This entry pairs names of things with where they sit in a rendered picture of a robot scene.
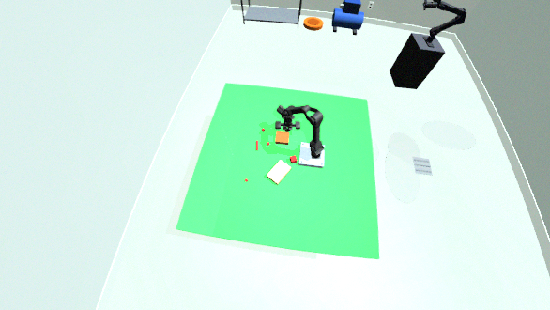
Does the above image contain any orange square block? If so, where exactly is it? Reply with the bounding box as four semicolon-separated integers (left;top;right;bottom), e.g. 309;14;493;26
275;131;289;145

